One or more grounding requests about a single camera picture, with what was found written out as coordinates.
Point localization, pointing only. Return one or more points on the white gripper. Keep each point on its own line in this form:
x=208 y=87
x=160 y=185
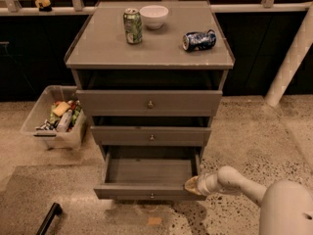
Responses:
x=204 y=186

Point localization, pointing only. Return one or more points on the grey bottom drawer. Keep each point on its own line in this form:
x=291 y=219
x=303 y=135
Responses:
x=158 y=176

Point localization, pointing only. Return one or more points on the grey drawer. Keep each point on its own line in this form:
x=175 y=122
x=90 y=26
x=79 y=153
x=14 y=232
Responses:
x=151 y=135
x=158 y=176
x=150 y=103

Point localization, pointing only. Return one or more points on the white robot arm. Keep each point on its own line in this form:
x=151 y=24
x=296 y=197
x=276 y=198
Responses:
x=286 y=207

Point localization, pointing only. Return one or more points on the grey middle drawer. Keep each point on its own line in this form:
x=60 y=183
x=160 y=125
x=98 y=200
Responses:
x=151 y=135

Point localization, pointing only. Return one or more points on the grey drawer cabinet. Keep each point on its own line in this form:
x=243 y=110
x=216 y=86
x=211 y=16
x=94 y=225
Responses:
x=101 y=59

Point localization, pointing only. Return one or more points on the grey top drawer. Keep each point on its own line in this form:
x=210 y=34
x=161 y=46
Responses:
x=150 y=103

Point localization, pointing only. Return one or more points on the white plastic bottle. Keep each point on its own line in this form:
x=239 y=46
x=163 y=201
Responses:
x=64 y=122

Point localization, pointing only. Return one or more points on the blue crushed soda can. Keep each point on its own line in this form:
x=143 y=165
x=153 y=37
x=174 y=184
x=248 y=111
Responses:
x=195 y=41

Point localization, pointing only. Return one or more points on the yellow sponge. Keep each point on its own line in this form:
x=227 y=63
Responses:
x=61 y=109

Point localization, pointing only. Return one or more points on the clear plastic bin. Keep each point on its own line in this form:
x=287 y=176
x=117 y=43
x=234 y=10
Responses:
x=41 y=122

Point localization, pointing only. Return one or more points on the white bowl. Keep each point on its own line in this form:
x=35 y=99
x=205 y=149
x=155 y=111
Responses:
x=154 y=16

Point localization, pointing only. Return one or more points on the green soda can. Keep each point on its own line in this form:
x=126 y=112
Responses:
x=132 y=25

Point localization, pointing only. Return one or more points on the white diagonal pillar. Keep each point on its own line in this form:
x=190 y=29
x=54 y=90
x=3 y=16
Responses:
x=292 y=60

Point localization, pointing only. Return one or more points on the metal railing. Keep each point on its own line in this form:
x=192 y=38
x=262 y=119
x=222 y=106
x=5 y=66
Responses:
x=49 y=9

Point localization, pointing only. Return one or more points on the black bar handle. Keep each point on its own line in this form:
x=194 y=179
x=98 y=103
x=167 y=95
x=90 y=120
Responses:
x=55 y=209

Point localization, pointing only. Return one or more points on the yellow black object on rail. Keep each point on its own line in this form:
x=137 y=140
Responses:
x=43 y=5

